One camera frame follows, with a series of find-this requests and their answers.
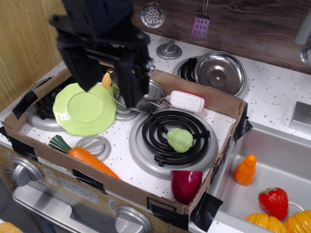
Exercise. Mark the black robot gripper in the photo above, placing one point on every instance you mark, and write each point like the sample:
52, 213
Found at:
104, 21

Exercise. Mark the light green toy broccoli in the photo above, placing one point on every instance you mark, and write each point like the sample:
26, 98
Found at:
180, 140

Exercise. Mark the stainless steel pot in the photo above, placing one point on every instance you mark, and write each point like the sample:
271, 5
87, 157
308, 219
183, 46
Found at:
154, 100

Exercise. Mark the steel pot lid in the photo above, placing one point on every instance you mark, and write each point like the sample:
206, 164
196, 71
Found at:
222, 71

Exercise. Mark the yellow toy corn cob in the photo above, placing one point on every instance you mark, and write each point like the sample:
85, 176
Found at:
106, 80

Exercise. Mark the middle grey stove knob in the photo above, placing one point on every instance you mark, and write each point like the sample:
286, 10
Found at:
125, 114

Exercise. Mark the grey stove knob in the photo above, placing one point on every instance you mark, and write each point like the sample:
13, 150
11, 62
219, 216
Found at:
96, 145
169, 51
125, 114

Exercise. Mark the light green plate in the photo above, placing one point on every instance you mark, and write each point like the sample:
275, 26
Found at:
84, 113

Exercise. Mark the back grey stove knob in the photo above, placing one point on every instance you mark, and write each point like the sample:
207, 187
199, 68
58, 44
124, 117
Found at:
169, 51

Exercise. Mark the front grey stove knob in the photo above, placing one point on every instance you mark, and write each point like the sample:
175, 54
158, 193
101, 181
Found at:
96, 145

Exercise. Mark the hanging metal strainer ladle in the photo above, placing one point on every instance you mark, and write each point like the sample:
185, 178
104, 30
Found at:
153, 15

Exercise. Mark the front right black burner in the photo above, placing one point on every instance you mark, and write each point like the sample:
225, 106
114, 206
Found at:
150, 150

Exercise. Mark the black burner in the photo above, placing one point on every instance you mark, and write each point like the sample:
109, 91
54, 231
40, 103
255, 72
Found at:
186, 69
41, 115
150, 150

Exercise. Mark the back right black burner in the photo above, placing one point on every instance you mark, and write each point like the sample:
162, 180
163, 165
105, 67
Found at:
186, 69

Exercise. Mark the front left black burner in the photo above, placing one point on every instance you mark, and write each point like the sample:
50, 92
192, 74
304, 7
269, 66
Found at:
41, 115

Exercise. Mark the hanging purple spatula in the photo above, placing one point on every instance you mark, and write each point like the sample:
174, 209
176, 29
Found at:
201, 23

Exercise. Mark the brown cardboard fence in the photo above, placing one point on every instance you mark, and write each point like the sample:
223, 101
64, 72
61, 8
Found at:
133, 183

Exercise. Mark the left oven control knob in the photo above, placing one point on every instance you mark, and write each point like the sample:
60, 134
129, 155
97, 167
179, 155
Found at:
25, 172

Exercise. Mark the oven control knob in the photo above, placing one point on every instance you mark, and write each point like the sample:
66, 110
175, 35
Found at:
130, 220
25, 172

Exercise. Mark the dark red cup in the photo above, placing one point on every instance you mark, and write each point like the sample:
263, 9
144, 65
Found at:
185, 184

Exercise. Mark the right oven control knob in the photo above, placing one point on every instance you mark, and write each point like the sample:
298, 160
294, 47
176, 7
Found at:
130, 220

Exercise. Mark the small orange toy carrot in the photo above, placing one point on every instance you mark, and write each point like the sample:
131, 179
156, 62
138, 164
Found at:
246, 170

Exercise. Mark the orange object bottom left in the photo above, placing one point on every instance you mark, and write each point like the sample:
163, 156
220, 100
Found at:
8, 227

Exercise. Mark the grey metal sink basin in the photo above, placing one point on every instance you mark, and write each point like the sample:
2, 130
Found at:
283, 161

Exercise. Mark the silver faucet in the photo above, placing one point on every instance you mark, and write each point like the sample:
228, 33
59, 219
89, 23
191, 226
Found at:
302, 38

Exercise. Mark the red toy strawberry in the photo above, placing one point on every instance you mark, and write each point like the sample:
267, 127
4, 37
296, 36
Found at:
274, 201

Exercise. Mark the left orange toy pumpkin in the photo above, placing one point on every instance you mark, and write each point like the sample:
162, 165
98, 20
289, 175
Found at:
268, 222

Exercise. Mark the orange toy pumpkin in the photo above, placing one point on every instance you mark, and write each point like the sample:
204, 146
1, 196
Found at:
268, 222
299, 222

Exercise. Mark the right orange toy pumpkin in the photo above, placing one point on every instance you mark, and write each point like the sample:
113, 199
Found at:
299, 222

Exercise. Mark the silver oven door handle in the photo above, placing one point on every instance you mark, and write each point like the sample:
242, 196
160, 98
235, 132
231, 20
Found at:
63, 212

